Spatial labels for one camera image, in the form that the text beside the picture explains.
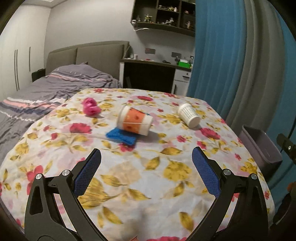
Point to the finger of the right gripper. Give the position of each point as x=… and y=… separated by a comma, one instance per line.
x=287, y=146

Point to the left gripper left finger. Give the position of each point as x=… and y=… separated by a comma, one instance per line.
x=43, y=220

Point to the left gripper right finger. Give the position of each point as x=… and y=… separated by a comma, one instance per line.
x=249, y=219

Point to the white grid paper cup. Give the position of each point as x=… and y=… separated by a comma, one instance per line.
x=188, y=115

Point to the blue foam net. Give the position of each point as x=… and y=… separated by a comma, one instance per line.
x=122, y=136

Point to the pink foam net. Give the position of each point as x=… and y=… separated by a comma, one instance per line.
x=90, y=107

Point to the orange paper cup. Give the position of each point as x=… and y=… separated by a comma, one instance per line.
x=134, y=121

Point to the purple plastic trash bin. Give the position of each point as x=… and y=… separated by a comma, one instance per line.
x=265, y=153

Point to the blue grey curtain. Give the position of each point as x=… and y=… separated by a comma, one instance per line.
x=244, y=64

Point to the floral bed sheet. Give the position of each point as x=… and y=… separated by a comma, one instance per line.
x=150, y=190

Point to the purple striped duvet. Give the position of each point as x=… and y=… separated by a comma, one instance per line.
x=30, y=104

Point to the dark desk with drawers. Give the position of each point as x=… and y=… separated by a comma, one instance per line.
x=154, y=76

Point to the green box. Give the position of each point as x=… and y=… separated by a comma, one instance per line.
x=184, y=63

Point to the black bedside table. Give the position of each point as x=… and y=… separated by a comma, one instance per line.
x=38, y=74

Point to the small cup on desk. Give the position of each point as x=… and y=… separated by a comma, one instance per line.
x=133, y=56

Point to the grey padded headboard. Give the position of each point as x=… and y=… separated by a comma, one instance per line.
x=104, y=56

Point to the white wardrobe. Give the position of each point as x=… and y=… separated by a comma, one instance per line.
x=22, y=47

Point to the wall socket panel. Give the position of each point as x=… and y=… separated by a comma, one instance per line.
x=150, y=51

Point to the dark wall shelf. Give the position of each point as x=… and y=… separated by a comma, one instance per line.
x=174, y=16

